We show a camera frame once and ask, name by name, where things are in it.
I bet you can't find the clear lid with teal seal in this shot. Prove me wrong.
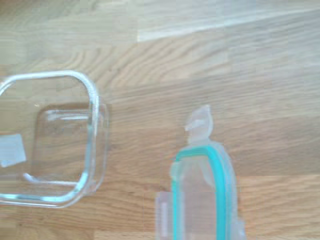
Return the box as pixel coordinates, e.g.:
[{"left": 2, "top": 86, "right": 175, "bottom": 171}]
[{"left": 154, "top": 104, "right": 247, "bottom": 240}]

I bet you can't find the clear plastic container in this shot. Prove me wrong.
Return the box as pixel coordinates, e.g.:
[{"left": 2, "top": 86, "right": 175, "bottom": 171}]
[{"left": 0, "top": 70, "right": 111, "bottom": 210}]

